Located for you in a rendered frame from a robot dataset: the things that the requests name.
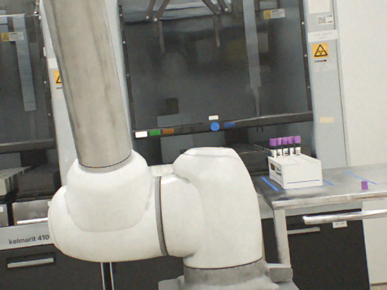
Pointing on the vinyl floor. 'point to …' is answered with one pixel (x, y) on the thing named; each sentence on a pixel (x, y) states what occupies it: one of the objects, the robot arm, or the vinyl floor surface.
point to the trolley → (323, 198)
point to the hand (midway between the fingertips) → (189, 43)
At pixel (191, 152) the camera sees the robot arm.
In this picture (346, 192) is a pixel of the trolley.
